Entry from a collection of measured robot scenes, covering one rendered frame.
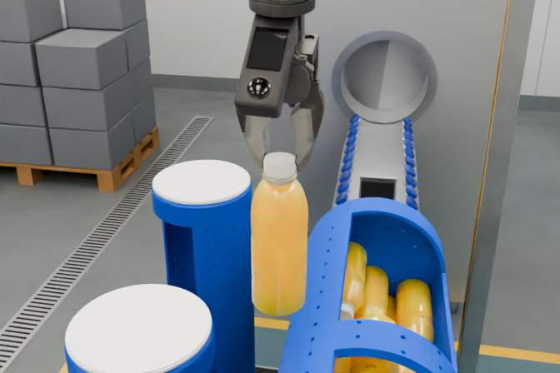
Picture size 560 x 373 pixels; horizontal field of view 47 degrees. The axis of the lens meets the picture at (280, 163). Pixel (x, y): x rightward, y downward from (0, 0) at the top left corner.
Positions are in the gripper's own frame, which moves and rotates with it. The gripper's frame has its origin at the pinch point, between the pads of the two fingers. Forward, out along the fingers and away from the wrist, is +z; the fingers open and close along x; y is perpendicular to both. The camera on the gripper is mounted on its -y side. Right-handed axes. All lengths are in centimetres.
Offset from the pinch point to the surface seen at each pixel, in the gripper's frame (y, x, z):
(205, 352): 15, 17, 54
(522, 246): 221, -93, 185
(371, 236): 42, -12, 44
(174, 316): 22, 25, 52
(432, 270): 41, -25, 51
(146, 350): 11, 27, 51
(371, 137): 147, -9, 82
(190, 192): 74, 38, 60
